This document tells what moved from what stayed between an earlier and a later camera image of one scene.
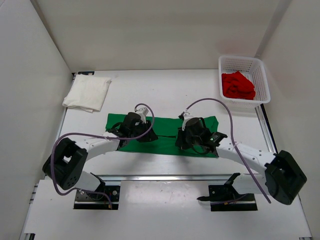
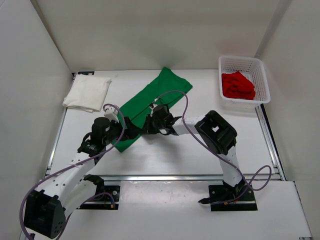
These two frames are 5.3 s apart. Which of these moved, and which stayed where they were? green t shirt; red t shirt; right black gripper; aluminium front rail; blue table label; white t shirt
Moved: right black gripper; green t shirt
Stayed: blue table label; aluminium front rail; red t shirt; white t shirt
